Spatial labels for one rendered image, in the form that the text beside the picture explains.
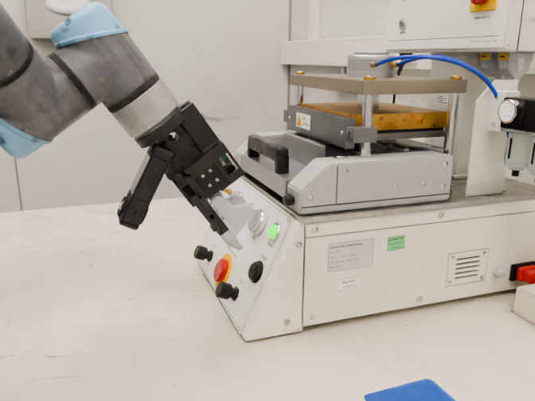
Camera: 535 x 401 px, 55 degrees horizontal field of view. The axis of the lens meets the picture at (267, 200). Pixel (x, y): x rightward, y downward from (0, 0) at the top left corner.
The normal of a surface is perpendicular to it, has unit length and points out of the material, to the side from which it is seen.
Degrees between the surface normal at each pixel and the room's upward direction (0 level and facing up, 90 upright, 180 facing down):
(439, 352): 0
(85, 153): 90
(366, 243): 90
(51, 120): 117
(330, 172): 90
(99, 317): 0
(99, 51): 85
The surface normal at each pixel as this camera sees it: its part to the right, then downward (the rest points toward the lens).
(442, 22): -0.94, 0.08
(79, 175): 0.35, 0.25
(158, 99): 0.65, -0.06
